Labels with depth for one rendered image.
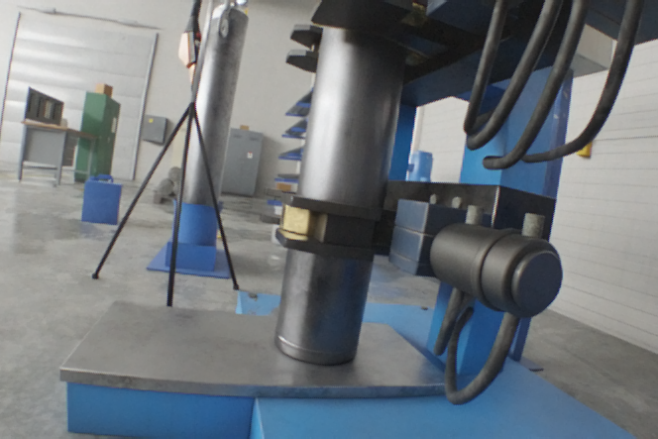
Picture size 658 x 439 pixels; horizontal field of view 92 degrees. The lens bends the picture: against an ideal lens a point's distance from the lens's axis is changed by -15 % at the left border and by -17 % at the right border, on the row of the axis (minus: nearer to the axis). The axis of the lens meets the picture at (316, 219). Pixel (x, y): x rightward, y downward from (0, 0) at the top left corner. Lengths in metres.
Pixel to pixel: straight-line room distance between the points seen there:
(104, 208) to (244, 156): 7.93
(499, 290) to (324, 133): 0.52
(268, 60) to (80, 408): 11.61
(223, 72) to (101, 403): 1.74
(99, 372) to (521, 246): 0.73
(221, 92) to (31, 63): 11.28
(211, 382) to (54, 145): 6.02
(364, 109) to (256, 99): 10.94
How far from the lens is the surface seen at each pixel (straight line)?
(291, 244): 0.67
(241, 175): 10.96
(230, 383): 0.79
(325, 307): 0.85
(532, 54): 0.57
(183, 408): 0.83
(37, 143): 6.73
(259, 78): 11.89
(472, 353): 1.10
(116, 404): 0.85
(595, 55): 1.65
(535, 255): 0.49
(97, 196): 3.38
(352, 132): 0.82
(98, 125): 7.98
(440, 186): 0.83
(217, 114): 2.12
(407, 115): 1.31
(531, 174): 1.10
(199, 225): 2.09
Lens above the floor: 0.55
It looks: 4 degrees down
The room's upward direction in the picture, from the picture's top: 9 degrees clockwise
